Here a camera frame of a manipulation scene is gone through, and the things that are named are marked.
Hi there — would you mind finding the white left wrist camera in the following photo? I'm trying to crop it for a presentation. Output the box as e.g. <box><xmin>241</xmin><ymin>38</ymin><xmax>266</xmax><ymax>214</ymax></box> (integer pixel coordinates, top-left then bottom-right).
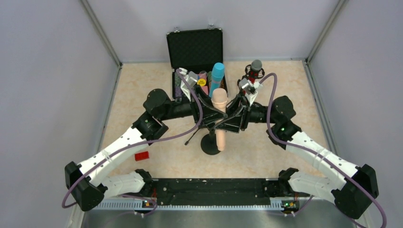
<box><xmin>177</xmin><ymin>68</ymin><xmax>198</xmax><ymax>101</ymax></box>

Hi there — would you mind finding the yellow big blind button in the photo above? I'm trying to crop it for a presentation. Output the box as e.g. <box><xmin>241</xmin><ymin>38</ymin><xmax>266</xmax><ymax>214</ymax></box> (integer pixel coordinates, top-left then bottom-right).
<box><xmin>197</xmin><ymin>78</ymin><xmax>207</xmax><ymax>87</ymax></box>

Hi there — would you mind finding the black round-base mic stand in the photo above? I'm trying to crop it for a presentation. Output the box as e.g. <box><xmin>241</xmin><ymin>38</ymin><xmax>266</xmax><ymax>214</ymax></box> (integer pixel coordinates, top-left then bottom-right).
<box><xmin>201</xmin><ymin>129</ymin><xmax>225</xmax><ymax>155</ymax></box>

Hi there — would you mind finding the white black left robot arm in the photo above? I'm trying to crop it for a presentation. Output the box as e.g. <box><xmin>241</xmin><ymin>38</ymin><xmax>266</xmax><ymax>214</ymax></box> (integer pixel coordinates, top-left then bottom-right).
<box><xmin>65</xmin><ymin>88</ymin><xmax>228</xmax><ymax>211</ymax></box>

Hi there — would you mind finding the blue toy microphone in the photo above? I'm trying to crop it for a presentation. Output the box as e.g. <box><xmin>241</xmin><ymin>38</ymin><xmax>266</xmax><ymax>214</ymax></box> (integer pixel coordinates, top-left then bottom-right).
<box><xmin>209</xmin><ymin>62</ymin><xmax>225</xmax><ymax>97</ymax></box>

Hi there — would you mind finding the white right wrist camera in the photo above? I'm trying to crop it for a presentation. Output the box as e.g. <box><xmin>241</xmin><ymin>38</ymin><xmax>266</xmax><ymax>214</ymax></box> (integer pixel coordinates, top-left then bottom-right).
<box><xmin>238</xmin><ymin>78</ymin><xmax>263</xmax><ymax>106</ymax></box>

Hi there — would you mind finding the small red block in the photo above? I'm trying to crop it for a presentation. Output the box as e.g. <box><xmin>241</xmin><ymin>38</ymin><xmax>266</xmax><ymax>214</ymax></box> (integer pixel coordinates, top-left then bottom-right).
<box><xmin>134</xmin><ymin>151</ymin><xmax>150</xmax><ymax>162</ymax></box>

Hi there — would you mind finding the black tripod clip mic stand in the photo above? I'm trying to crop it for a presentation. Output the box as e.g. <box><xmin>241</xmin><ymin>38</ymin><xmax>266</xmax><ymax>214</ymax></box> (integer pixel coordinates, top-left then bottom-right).
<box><xmin>184</xmin><ymin>127</ymin><xmax>201</xmax><ymax>146</ymax></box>

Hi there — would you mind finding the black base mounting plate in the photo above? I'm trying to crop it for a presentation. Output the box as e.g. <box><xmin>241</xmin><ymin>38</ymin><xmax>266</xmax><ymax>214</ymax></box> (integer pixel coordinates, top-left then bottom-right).
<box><xmin>142</xmin><ymin>178</ymin><xmax>285</xmax><ymax>206</ymax></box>

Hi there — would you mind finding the red glitter microphone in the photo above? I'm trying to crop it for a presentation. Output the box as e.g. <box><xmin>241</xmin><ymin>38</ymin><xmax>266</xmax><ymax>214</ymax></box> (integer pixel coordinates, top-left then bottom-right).
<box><xmin>247</xmin><ymin>59</ymin><xmax>265</xmax><ymax>83</ymax></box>

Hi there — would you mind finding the black tripod shock-mount stand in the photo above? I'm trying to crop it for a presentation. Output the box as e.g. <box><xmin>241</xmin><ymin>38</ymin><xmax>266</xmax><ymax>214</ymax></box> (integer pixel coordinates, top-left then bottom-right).
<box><xmin>237</xmin><ymin>59</ymin><xmax>265</xmax><ymax>91</ymax></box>

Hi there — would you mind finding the peach pink microphone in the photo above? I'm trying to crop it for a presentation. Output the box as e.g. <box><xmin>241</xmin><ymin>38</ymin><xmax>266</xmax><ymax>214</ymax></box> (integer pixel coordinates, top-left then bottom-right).
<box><xmin>211</xmin><ymin>88</ymin><xmax>229</xmax><ymax>152</ymax></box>

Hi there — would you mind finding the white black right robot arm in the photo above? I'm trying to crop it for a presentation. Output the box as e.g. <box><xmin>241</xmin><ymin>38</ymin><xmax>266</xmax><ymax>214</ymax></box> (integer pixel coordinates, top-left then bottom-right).
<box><xmin>212</xmin><ymin>94</ymin><xmax>379</xmax><ymax>219</ymax></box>

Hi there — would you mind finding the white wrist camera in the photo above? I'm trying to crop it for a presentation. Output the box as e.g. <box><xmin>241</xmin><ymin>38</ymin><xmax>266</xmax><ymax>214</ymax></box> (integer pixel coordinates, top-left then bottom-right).
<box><xmin>177</xmin><ymin>68</ymin><xmax>198</xmax><ymax>101</ymax></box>
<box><xmin>238</xmin><ymin>78</ymin><xmax>263</xmax><ymax>106</ymax></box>

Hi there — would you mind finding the black poker chip case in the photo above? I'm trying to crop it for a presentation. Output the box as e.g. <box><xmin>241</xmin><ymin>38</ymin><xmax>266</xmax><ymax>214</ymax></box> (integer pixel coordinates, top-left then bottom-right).
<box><xmin>166</xmin><ymin>28</ymin><xmax>223</xmax><ymax>99</ymax></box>

